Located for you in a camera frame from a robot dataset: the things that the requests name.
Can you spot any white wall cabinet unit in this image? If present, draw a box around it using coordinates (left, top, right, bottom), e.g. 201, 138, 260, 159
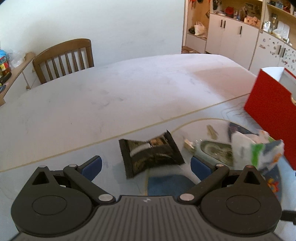
182, 1, 295, 75

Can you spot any white tote bag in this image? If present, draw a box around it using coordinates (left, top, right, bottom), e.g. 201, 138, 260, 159
194, 22, 207, 36

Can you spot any green correction tape dispenser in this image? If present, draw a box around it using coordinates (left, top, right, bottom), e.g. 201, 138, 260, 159
184, 139, 234, 168

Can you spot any low wooden side cabinet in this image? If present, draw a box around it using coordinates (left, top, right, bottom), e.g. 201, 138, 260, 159
1, 52, 38, 105

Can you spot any wooden chair at wall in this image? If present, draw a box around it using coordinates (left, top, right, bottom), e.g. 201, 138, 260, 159
33, 38, 94, 84

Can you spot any small orange toy figure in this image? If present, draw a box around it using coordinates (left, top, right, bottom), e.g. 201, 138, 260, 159
266, 177, 281, 195

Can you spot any red cardboard box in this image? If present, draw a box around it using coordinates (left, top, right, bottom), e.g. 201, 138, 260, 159
244, 67, 295, 170

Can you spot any black snack packet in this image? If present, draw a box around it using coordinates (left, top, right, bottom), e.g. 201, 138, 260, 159
119, 131, 185, 179

